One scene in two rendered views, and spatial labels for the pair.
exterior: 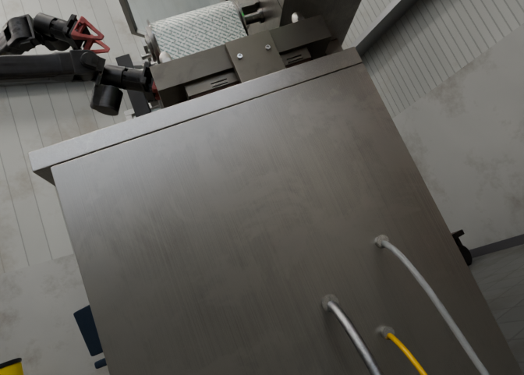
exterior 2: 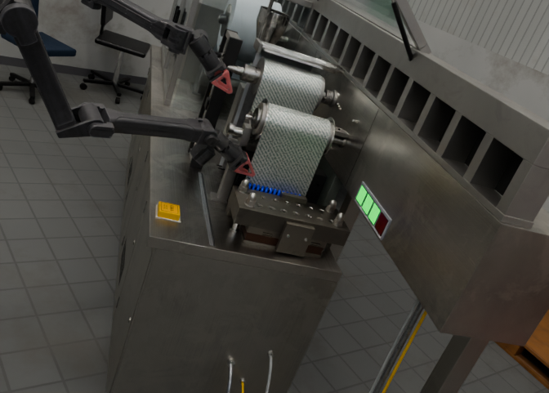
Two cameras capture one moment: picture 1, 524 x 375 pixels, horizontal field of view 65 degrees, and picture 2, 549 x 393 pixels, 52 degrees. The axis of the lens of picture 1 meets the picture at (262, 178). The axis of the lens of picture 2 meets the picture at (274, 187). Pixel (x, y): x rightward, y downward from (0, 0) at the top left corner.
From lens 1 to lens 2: 1.56 m
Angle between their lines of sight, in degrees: 37
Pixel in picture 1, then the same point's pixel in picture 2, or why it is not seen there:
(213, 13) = (310, 137)
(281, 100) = (284, 279)
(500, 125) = not seen: hidden behind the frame
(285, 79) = (296, 270)
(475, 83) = (526, 91)
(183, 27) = (285, 135)
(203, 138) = (235, 274)
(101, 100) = (198, 158)
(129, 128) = (205, 252)
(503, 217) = not seen: hidden behind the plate
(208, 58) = (273, 221)
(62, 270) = not seen: outside the picture
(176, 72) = (250, 219)
